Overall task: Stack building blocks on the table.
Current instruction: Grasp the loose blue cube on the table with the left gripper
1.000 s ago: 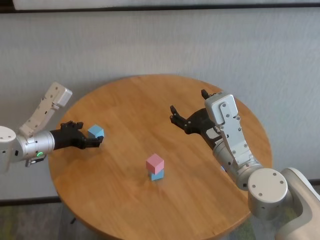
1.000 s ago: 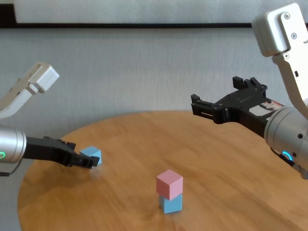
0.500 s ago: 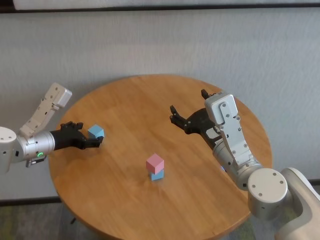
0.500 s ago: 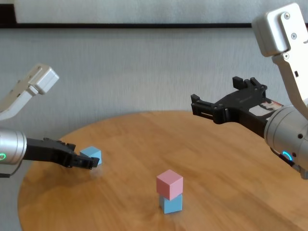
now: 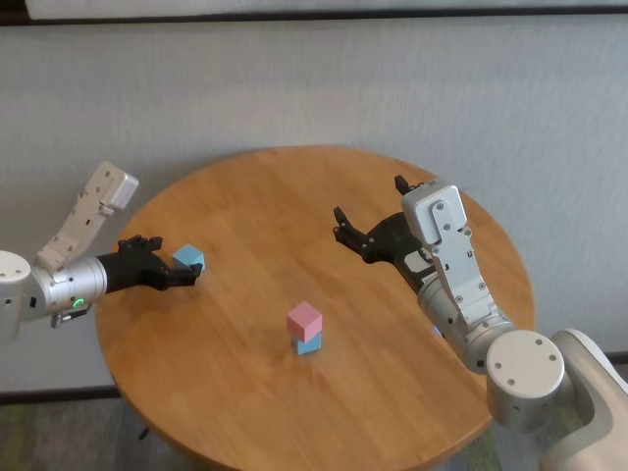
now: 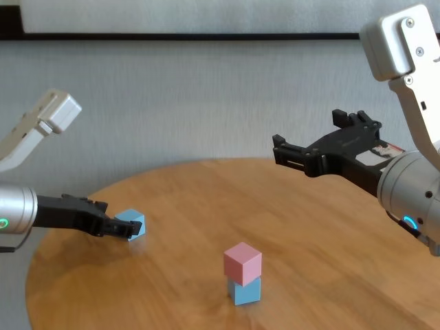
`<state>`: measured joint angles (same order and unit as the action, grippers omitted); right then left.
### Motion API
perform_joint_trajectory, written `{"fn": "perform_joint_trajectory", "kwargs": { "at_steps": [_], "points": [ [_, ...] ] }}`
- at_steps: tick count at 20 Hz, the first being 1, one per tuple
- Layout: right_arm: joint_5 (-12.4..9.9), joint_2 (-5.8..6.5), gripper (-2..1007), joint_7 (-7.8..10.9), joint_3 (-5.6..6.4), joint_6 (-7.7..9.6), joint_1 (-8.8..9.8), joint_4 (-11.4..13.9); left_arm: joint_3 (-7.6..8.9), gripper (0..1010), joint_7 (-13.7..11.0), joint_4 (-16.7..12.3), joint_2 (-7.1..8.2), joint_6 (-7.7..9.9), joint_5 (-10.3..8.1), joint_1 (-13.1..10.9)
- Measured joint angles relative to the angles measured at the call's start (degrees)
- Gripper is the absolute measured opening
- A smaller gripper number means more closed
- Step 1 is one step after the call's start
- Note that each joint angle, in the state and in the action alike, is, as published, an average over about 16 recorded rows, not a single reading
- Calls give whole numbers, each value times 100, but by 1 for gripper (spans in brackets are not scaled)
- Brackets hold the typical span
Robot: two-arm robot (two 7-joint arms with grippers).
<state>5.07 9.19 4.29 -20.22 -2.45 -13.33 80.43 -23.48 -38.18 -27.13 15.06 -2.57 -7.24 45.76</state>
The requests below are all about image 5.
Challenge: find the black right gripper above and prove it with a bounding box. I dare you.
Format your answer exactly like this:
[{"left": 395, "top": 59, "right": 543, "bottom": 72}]
[{"left": 333, "top": 175, "right": 437, "bottom": 287}]

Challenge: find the pink cube block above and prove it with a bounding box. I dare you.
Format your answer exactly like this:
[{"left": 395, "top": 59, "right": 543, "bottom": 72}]
[{"left": 287, "top": 300, "right": 324, "bottom": 343}]

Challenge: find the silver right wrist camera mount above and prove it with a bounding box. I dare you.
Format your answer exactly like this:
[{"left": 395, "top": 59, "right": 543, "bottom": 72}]
[{"left": 400, "top": 179, "right": 515, "bottom": 340}]

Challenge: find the left arm cable with plug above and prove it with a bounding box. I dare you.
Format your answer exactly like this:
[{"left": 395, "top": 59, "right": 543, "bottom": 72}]
[{"left": 50, "top": 309, "right": 90, "bottom": 330}]

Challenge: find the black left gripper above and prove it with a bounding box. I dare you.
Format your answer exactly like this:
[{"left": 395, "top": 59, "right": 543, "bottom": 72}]
[{"left": 95, "top": 235, "right": 204, "bottom": 296}]

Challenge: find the light blue cube block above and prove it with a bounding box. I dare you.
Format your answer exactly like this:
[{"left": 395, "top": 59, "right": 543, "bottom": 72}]
[
  {"left": 295, "top": 333, "right": 323, "bottom": 357},
  {"left": 172, "top": 243, "right": 207, "bottom": 272}
]

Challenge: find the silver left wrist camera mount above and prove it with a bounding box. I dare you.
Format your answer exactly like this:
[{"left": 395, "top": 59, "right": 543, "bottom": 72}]
[{"left": 36, "top": 161, "right": 140, "bottom": 272}]

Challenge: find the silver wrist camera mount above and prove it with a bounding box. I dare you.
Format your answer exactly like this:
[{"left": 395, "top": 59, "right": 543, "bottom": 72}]
[
  {"left": 36, "top": 161, "right": 140, "bottom": 272},
  {"left": 400, "top": 179, "right": 515, "bottom": 340}
]

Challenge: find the black wall strip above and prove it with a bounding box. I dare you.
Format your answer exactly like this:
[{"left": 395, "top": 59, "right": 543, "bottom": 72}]
[{"left": 0, "top": 5, "right": 628, "bottom": 28}]

